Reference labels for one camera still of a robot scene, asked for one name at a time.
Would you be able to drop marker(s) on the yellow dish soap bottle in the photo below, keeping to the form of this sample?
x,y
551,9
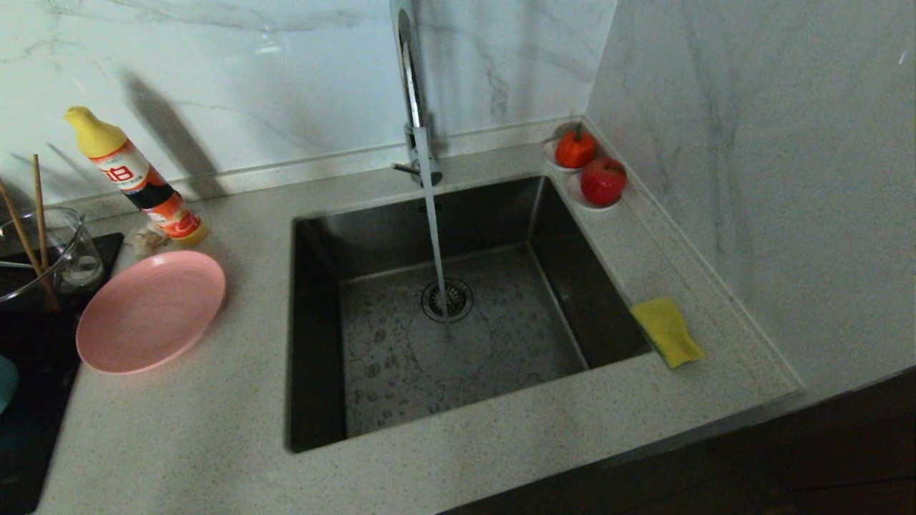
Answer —
x,y
129,172

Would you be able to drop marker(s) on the pink round plate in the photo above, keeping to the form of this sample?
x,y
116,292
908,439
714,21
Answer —
x,y
150,311

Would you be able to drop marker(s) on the red apple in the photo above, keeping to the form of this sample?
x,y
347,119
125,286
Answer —
x,y
603,182

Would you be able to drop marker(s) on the chrome faucet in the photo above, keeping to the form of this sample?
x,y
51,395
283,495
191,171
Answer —
x,y
409,71

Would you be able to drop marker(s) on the orange-red tomato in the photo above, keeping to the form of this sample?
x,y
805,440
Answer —
x,y
575,149

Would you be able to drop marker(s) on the metal sink drain strainer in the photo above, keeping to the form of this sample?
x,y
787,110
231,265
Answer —
x,y
458,300

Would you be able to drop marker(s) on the crumpled beige rag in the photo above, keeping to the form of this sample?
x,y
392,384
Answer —
x,y
147,242

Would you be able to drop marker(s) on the stainless steel sink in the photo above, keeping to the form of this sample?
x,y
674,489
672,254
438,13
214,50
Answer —
x,y
515,343

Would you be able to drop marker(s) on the brown wooden chopstick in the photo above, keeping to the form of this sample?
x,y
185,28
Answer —
x,y
21,239
39,207

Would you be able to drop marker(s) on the clear glass jar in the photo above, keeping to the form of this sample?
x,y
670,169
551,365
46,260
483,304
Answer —
x,y
75,257

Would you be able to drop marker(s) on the yellow green sponge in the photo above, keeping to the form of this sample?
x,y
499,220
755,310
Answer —
x,y
667,330

